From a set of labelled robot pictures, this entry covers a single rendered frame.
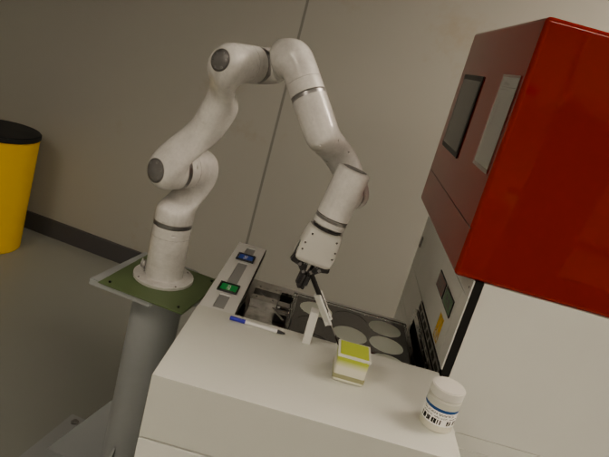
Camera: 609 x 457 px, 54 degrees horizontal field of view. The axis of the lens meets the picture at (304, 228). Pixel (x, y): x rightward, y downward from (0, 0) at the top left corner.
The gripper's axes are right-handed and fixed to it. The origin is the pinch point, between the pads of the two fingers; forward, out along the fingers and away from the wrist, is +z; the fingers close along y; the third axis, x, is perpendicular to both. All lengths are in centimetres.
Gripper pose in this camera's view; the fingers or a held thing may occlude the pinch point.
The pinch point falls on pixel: (302, 279)
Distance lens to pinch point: 154.2
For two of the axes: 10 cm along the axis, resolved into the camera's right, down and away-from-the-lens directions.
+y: -9.1, -3.5, -2.4
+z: -4.1, 8.8, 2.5
